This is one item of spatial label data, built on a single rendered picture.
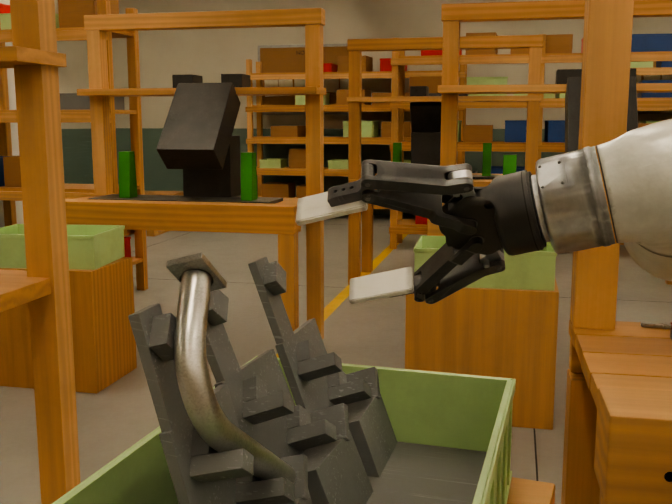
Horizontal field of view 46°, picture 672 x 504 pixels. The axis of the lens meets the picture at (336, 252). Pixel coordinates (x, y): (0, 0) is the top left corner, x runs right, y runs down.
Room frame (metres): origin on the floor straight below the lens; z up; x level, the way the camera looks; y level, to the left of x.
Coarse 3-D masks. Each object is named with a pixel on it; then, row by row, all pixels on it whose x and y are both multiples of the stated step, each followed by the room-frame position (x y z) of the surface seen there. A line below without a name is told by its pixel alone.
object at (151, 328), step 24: (144, 312) 0.74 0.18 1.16; (144, 336) 0.73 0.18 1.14; (168, 336) 0.73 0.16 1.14; (144, 360) 0.73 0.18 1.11; (168, 360) 0.75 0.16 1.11; (168, 384) 0.75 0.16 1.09; (168, 408) 0.73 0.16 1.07; (168, 432) 0.72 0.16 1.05; (168, 456) 0.72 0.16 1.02; (192, 480) 0.73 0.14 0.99
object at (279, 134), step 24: (336, 72) 11.06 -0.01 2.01; (384, 72) 10.92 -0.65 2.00; (408, 72) 10.85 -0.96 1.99; (432, 72) 10.74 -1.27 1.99; (336, 96) 11.15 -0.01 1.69; (384, 96) 11.00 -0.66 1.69; (384, 144) 10.87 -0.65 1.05; (264, 168) 11.29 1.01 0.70; (288, 168) 11.26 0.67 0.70; (336, 168) 11.10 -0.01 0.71; (264, 192) 11.36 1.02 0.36; (288, 192) 11.28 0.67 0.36
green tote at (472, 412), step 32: (288, 384) 1.24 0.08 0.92; (384, 384) 1.19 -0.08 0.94; (416, 384) 1.18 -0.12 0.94; (448, 384) 1.16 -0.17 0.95; (480, 384) 1.15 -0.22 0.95; (512, 384) 1.12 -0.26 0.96; (416, 416) 1.18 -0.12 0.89; (448, 416) 1.16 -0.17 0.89; (480, 416) 1.15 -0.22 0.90; (128, 448) 0.89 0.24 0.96; (160, 448) 0.94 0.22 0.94; (480, 448) 1.15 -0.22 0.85; (96, 480) 0.81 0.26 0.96; (128, 480) 0.87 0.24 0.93; (160, 480) 0.93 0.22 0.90; (480, 480) 0.80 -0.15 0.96
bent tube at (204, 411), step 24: (168, 264) 0.78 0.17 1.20; (192, 264) 0.78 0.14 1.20; (192, 288) 0.76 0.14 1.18; (216, 288) 0.80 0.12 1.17; (192, 312) 0.74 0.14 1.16; (192, 336) 0.73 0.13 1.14; (192, 360) 0.71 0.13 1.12; (192, 384) 0.71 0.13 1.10; (192, 408) 0.71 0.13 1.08; (216, 408) 0.72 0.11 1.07; (216, 432) 0.72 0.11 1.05; (240, 432) 0.75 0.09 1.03; (264, 456) 0.79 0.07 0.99
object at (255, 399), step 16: (256, 384) 0.92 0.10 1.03; (256, 400) 0.91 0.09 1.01; (272, 400) 0.90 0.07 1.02; (288, 400) 0.90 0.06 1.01; (256, 416) 0.90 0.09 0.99; (272, 416) 0.90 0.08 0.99; (288, 416) 0.99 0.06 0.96; (304, 416) 1.00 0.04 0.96; (288, 432) 0.98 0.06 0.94; (304, 432) 0.97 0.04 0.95; (320, 432) 0.95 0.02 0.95; (304, 448) 0.98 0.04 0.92
